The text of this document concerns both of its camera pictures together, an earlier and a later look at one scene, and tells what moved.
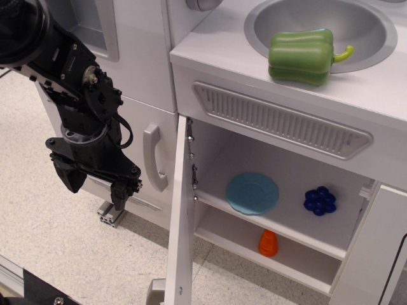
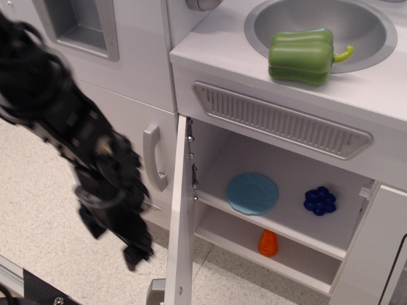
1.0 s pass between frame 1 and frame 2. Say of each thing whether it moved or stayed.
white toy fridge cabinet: stayed
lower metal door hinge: stayed
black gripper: moved
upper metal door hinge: stayed
